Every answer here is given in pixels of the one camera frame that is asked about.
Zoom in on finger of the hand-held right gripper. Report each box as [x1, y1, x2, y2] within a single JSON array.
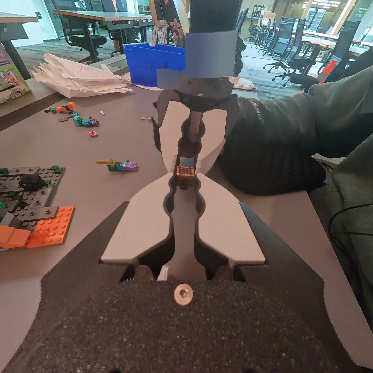
[[196, 109, 228, 175], [159, 100, 190, 173]]

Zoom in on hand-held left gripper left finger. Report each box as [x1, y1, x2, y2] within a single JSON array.
[[100, 172, 176, 265]]

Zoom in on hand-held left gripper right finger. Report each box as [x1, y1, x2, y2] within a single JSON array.
[[195, 173, 266, 267]]

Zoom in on small brown brick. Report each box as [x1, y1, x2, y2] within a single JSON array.
[[176, 165, 195, 190]]

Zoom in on zombie toy figure gold sword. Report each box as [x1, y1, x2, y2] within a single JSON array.
[[96, 157, 138, 172]]

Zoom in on person's right forearm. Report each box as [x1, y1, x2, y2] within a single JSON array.
[[233, 65, 373, 159]]

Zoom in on grey desk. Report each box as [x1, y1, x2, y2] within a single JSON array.
[[0, 63, 373, 373]]

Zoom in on black flower toy box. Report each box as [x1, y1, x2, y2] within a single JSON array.
[[152, 0, 186, 48]]

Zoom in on thin paper booklet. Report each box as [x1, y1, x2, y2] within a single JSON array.
[[229, 76, 259, 92]]

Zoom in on white box stand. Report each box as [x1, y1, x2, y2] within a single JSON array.
[[153, 25, 170, 46]]

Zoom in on black quilted cushion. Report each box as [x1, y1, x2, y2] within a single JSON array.
[[217, 137, 327, 196]]

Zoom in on blue plastic bin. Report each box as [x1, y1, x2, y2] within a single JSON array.
[[122, 43, 187, 88]]

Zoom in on row of black office chairs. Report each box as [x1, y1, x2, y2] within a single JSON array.
[[245, 4, 362, 88]]

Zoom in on zombie toy figure teal helmet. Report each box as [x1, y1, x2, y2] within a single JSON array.
[[73, 116, 100, 128]]

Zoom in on orange block toy creature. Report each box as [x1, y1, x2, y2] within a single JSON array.
[[44, 101, 80, 115]]

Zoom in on pile of white paper bags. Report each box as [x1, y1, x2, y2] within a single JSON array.
[[31, 52, 133, 98]]

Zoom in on grey toy brick building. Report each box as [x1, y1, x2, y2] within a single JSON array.
[[0, 166, 75, 252]]

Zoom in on wooden table black legs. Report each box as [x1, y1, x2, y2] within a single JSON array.
[[0, 13, 39, 80], [53, 9, 153, 64]]

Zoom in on red cone shaped object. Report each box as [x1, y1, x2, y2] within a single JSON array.
[[317, 60, 338, 84]]

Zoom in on black office chair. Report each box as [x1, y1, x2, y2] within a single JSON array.
[[63, 15, 108, 51]]

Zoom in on person's green sweatshirt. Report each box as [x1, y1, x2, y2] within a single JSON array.
[[309, 137, 373, 309]]

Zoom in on green toy box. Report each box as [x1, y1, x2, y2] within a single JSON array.
[[0, 44, 32, 105]]

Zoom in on black cord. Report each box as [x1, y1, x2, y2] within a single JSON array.
[[328, 202, 373, 263]]

